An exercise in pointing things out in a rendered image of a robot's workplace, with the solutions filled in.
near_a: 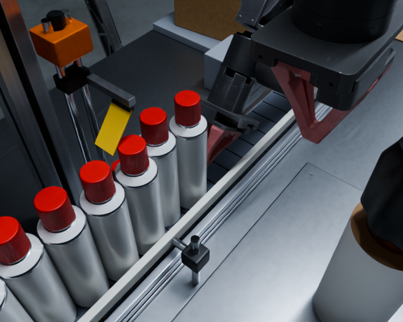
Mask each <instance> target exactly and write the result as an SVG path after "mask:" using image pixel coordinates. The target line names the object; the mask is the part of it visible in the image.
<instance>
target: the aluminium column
mask: <svg viewBox="0 0 403 322"><path fill-rule="evenodd" d="M0 107H1V109H2V112H3V114H4V116H5V118H6V120H7V122H8V124H9V126H10V129H11V131H12V133H13V135H14V138H15V140H16V141H17V144H18V145H19V148H20V150H21V152H22V155H23V157H24V159H25V161H26V163H27V165H28V167H29V170H30V171H31V174H32V176H33V178H34V180H35V183H36V185H37V187H38V189H39V191H41V190H43V189H44V188H47V187H61V188H63V189H64V190H65V191H66V192H67V194H68V197H69V199H70V202H71V204H72V205H75V206H77V207H79V208H80V206H79V196H80V194H81V192H82V189H81V186H80V183H79V180H78V177H77V174H76V171H75V168H74V165H73V163H72V159H71V157H70V153H69V151H68V148H67V144H66V142H65V139H64V136H63V133H62V131H61V127H60V125H59V121H58V118H57V115H56V113H55V110H54V107H53V104H52V101H51V98H50V95H49V92H48V89H47V86H46V84H45V81H44V78H43V75H42V71H41V69H40V65H39V63H38V60H37V58H36V54H35V51H34V48H33V45H32V43H31V39H30V37H29V34H28V31H27V28H26V25H25V22H24V19H23V16H22V13H21V11H20V8H19V4H18V2H17V0H0Z"/></svg>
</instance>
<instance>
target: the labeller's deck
mask: <svg viewBox="0 0 403 322"><path fill-rule="evenodd" d="M362 193H363V191H362V190H360V189H358V188H356V187H354V186H352V185H350V184H348V183H346V182H344V181H342V180H340V179H338V178H337V177H335V176H333V175H331V174H329V173H327V172H325V171H323V170H322V169H319V168H318V167H315V166H314V165H312V164H309V163H306V164H305V165H304V167H303V168H302V169H301V170H300V171H299V172H298V173H297V174H296V176H295V177H294V178H293V179H292V181H291V182H290V183H289V184H288V185H287V186H286V187H285V189H284V190H283V191H282V192H281V194H280V195H279V196H278V197H277V198H276V199H275V200H274V202H273V203H272V204H271V205H270V207H268V209H266V211H265V212H264V213H263V215H262V216H261V217H260V218H259V219H258V220H257V221H256V222H255V224H254V225H253V226H252V227H251V229H250V230H249V231H248V232H247V233H246V234H245V235H244V237H243V238H242V239H241V240H240V242H239V243H238V244H237V245H236V246H235V247H234V248H233V250H232V251H231V252H230V253H229V255H227V256H226V257H225V259H224V260H223V261H222V262H221V264H220V265H219V266H218V267H217V268H216V269H215V270H214V272H213V273H212V274H211V275H210V277H209V278H208V279H207V280H206V281H205V282H204V283H203V285H202V286H201V287H200V288H199V290H197V292H195V294H194V295H193V296H192V298H191V299H190V300H189V301H188V302H187V303H186V304H185V305H184V307H183V308H182V309H181V310H180V312H179V313H178V314H177V315H176V316H175V317H174V318H173V320H172V321H171V322H318V321H317V318H316V317H315V313H314V311H313V295H314V292H315V290H316V289H317V286H318V285H319V284H320V281H321V279H322V277H323V275H324V272H325V271H326V268H327V266H328V264H329V262H330V260H331V257H332V255H333V253H334V251H335V249H336V246H337V245H338V242H339V240H340V238H341V236H342V233H343V231H344V229H345V227H346V225H347V223H348V221H349V218H350V216H351V214H352V212H353V210H354V208H355V207H356V206H357V204H358V203H360V202H361V201H360V199H361V195H362ZM388 322H403V304H402V306H401V307H400V308H399V310H398V311H397V312H396V313H395V314H394V315H393V316H392V317H391V319H390V320H389V321H388Z"/></svg>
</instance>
